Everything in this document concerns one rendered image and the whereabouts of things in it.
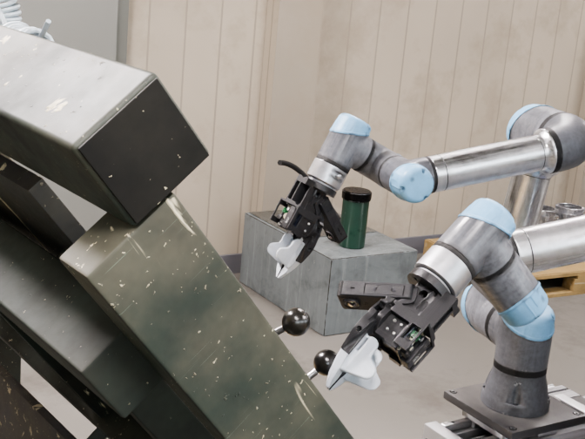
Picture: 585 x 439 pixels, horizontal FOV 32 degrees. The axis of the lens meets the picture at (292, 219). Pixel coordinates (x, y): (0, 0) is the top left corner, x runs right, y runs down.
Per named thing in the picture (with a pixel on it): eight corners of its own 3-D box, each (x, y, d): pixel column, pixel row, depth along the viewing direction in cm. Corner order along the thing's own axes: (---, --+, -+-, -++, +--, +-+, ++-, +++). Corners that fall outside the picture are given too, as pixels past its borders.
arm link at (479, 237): (531, 236, 150) (500, 192, 148) (485, 288, 147) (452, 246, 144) (497, 233, 157) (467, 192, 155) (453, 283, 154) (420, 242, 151)
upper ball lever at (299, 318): (229, 379, 137) (318, 334, 135) (215, 361, 135) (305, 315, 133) (225, 360, 140) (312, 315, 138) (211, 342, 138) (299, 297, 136)
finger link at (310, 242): (286, 255, 213) (306, 219, 214) (292, 259, 215) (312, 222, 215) (299, 262, 210) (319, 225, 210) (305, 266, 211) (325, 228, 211)
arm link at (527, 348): (510, 374, 219) (520, 314, 215) (480, 349, 231) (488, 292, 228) (559, 371, 223) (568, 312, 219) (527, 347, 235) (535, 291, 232)
